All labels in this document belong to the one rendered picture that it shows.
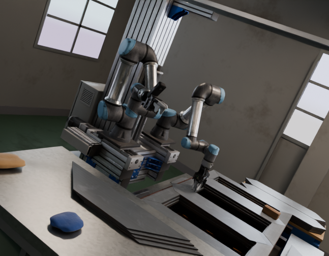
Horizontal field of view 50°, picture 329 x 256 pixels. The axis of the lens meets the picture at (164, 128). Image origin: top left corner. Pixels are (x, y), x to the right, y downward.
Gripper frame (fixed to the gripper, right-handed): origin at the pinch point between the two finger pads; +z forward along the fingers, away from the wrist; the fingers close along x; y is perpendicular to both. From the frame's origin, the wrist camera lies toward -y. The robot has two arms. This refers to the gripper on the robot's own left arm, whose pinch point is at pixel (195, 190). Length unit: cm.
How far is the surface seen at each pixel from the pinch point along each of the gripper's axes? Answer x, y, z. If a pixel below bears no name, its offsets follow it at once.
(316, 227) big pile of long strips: 82, -74, 3
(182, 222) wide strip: 15, 51, 0
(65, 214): 0, 137, -21
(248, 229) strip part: 44.3, 8.3, 0.7
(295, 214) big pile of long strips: 64, -76, 3
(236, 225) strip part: 37.3, 13.9, 0.6
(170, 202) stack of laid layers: -2.3, 33.1, 3.1
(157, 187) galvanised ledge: -32.2, -11.6, 19.4
